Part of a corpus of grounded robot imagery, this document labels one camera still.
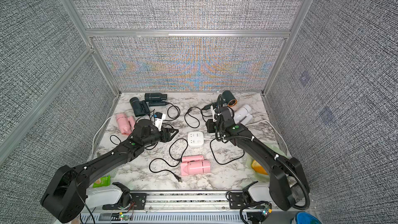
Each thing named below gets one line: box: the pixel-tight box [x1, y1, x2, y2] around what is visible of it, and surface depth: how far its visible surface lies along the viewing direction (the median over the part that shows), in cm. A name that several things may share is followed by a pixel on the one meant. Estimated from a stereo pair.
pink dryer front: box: [180, 155, 211, 176], surface depth 81 cm
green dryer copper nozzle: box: [201, 90, 238, 111], surface depth 112 cm
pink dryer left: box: [116, 113, 136, 135], surface depth 99 cm
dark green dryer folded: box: [129, 96, 151, 118], surface depth 108 cm
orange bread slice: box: [251, 159, 268, 175], surface depth 81 cm
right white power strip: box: [187, 130, 205, 148], surface depth 94 cm
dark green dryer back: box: [144, 92, 168, 107], surface depth 112 cm
